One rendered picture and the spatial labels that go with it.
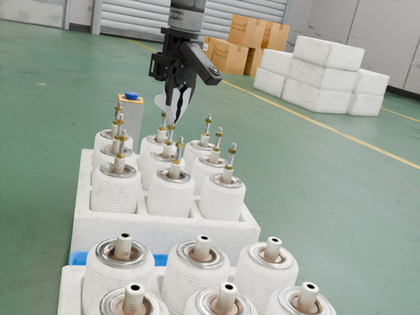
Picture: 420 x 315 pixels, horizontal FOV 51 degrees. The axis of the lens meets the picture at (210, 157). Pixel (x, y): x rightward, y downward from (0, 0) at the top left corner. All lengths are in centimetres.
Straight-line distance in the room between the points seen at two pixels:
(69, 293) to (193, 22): 59
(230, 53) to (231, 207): 383
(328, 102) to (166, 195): 287
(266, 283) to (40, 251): 60
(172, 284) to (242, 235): 33
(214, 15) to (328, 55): 357
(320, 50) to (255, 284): 303
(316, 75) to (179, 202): 280
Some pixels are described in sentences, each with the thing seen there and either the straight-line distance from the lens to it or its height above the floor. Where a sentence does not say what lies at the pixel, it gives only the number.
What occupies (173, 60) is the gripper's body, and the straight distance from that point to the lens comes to 99.
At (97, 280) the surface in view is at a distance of 63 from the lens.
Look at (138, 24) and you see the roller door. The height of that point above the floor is 21.
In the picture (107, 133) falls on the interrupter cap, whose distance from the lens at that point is 116.
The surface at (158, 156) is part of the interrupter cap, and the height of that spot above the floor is 25.
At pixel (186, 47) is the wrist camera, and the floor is 51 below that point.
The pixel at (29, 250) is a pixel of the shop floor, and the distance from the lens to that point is 112.
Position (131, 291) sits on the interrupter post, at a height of 28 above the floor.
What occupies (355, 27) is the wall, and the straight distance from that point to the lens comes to 735.
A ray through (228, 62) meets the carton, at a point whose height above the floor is 11.
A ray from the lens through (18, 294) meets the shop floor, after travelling 99.
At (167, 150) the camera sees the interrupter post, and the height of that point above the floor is 27.
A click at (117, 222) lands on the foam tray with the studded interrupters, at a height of 17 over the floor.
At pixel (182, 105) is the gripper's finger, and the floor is 38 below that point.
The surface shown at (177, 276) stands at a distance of 66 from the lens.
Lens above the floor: 60
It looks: 18 degrees down
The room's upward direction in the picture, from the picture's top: 12 degrees clockwise
